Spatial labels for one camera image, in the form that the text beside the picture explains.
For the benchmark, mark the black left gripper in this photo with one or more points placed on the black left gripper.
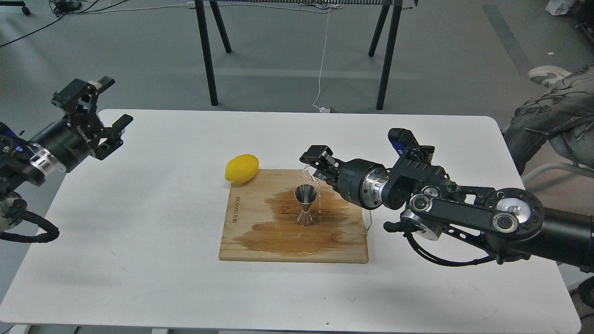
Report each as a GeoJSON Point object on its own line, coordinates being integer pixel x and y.
{"type": "Point", "coordinates": [66, 143]}

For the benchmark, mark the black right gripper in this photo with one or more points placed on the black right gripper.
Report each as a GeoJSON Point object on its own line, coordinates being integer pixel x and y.
{"type": "Point", "coordinates": [358, 181]}

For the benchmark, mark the small clear glass cup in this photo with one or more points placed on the small clear glass cup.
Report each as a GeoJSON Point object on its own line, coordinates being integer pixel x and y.
{"type": "Point", "coordinates": [309, 174]}

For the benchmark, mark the steel double jigger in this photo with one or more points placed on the steel double jigger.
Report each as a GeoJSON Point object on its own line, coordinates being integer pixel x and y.
{"type": "Point", "coordinates": [305, 195]}

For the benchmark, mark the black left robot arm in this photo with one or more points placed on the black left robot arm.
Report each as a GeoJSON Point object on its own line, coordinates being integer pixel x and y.
{"type": "Point", "coordinates": [18, 224]}

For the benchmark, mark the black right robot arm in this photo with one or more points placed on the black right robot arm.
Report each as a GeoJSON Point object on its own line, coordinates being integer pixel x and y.
{"type": "Point", "coordinates": [508, 224]}

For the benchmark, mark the yellow lemon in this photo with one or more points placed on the yellow lemon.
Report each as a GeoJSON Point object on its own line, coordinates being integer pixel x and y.
{"type": "Point", "coordinates": [241, 169]}

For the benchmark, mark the wooden cutting board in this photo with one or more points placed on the wooden cutting board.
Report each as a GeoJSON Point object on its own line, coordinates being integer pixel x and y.
{"type": "Point", "coordinates": [261, 223]}

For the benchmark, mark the black-legged background table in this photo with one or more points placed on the black-legged background table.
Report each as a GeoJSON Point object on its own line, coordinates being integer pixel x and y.
{"type": "Point", "coordinates": [301, 34]}

